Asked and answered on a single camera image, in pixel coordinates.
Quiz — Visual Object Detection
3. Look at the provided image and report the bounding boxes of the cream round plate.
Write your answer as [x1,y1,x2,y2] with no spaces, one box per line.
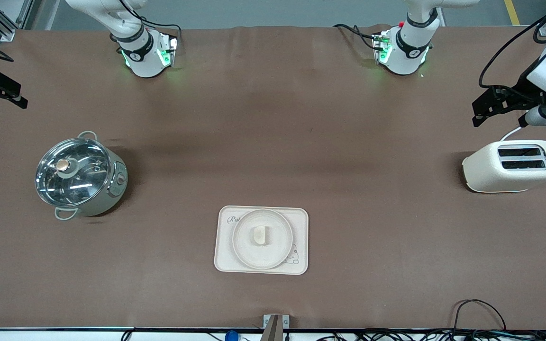
[232,209,294,270]

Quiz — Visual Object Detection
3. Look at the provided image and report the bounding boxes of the cream two-slot toaster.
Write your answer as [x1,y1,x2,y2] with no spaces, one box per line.
[462,140,546,194]

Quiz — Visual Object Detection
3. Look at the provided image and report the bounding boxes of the glass pot lid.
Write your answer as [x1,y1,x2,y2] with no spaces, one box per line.
[35,138,113,209]

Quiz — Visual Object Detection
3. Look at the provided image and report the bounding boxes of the steel electric cooking pot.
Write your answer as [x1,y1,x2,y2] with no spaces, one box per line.
[35,131,128,221]

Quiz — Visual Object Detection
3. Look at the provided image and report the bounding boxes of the brown table mat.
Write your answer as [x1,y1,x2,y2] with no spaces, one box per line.
[0,25,546,331]

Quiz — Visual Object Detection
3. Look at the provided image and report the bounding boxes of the cream rabbit print tray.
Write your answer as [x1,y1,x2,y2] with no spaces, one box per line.
[214,205,309,276]

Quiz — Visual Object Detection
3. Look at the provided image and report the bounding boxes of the white toaster cable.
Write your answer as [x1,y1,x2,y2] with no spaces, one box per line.
[500,126,524,142]

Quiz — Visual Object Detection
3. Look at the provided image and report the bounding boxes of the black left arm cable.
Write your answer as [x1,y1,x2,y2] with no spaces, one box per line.
[478,0,546,91]

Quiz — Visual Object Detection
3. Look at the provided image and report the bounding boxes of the black base cable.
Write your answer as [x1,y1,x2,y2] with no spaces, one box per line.
[138,17,182,39]
[333,23,379,51]

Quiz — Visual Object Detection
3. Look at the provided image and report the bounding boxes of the looped black cable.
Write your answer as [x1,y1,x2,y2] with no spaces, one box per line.
[452,299,507,332]

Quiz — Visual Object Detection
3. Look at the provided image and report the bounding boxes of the black cable tangle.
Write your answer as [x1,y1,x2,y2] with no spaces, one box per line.
[316,328,546,341]

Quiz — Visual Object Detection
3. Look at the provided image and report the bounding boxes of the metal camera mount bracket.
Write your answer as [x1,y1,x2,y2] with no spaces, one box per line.
[263,314,290,341]

